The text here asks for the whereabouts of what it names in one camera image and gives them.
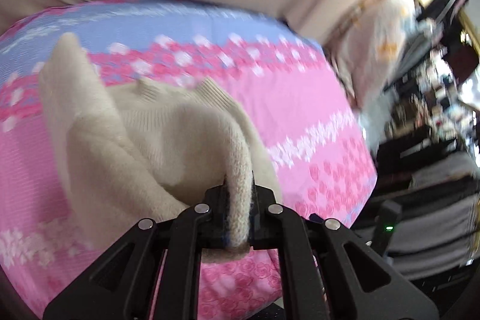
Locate cream knitted sweater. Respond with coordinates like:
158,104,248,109
39,32,281,262

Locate black device with green light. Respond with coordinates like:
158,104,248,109
370,200,403,257

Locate cluttered dark shelf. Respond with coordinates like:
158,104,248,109
374,0,479,196

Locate pink floral bed sheet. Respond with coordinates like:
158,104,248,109
1,0,377,315

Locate white plush toy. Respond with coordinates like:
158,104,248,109
325,0,418,152

